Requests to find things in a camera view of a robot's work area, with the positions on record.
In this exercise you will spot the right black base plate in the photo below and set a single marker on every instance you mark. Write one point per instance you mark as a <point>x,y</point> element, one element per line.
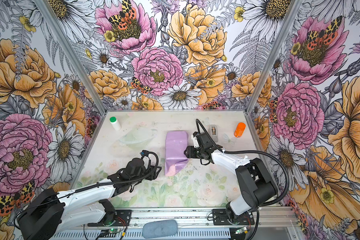
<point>222,217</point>

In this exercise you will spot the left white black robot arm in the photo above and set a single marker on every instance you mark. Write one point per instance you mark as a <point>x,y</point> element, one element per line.
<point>52,212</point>

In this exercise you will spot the orange bottle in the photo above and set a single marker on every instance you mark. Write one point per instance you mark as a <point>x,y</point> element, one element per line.
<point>239,130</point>

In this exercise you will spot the white bottle green cap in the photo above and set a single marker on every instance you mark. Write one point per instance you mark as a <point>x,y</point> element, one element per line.
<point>115,123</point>

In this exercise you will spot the grey foam pad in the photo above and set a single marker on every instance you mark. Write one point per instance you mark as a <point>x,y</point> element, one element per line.
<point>160,229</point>

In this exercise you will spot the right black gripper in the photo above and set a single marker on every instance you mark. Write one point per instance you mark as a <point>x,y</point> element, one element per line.
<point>190,149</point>

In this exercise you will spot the aluminium front rail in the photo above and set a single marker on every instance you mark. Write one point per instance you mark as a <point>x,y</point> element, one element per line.
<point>185,218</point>

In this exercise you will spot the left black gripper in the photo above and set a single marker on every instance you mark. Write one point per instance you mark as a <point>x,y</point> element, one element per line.
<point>153,170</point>

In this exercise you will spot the grey tape dispenser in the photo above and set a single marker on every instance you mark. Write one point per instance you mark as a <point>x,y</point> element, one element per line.
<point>213,131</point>

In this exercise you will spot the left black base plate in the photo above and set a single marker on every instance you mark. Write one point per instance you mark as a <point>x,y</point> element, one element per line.
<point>121,218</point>

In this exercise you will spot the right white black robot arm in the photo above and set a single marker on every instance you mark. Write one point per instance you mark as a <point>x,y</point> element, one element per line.
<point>255,182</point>

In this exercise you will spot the pink wrapping paper sheet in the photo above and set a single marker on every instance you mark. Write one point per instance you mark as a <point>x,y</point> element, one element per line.
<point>175,159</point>

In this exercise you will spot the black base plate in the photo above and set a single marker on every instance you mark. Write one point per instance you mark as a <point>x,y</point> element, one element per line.
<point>222,217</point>
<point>121,218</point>

